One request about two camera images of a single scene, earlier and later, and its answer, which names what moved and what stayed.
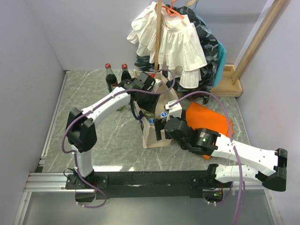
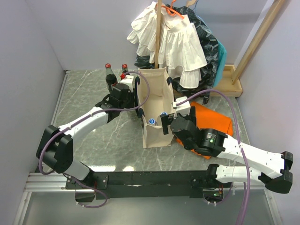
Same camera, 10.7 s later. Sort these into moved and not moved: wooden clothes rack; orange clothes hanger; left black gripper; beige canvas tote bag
Moved: left black gripper
Not moved: wooden clothes rack; orange clothes hanger; beige canvas tote bag
